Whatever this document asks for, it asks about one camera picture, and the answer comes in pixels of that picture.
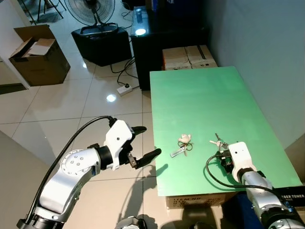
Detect silver key bunch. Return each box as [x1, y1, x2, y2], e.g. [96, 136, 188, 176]
[210, 133, 230, 149]

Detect white power strip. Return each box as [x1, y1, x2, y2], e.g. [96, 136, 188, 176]
[117, 84, 133, 95]

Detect printed cardboard box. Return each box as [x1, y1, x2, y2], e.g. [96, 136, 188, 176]
[166, 192, 239, 208]

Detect dark blue fabric piece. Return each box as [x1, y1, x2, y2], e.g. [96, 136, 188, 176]
[223, 193, 260, 229]

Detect grey robot foot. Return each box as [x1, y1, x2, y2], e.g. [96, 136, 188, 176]
[114, 216, 148, 229]

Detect black laser toner box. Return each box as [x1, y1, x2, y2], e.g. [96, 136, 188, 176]
[274, 187, 305, 207]

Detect black cabinet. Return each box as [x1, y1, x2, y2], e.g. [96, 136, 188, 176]
[131, 0, 210, 91]

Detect closed tan cardboard box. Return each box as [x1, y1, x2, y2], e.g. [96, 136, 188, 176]
[185, 45, 218, 69]
[162, 47, 192, 71]

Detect black speaker box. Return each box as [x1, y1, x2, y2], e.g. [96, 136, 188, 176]
[71, 26, 133, 67]

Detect open brown cardboard box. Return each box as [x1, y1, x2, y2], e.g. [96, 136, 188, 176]
[9, 24, 71, 87]

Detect black standing fan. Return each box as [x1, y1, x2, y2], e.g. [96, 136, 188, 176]
[64, 0, 116, 35]

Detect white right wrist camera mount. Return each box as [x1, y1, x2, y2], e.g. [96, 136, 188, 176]
[228, 142, 251, 170]

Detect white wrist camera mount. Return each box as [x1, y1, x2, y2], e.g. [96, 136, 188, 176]
[103, 119, 134, 171]
[228, 142, 251, 170]

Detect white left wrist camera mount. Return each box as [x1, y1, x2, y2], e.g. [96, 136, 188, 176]
[103, 119, 134, 171]

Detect keys with white keychain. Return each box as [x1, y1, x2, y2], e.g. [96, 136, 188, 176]
[170, 134, 194, 158]

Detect black floor cable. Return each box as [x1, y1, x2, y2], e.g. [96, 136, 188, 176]
[110, 57, 140, 89]

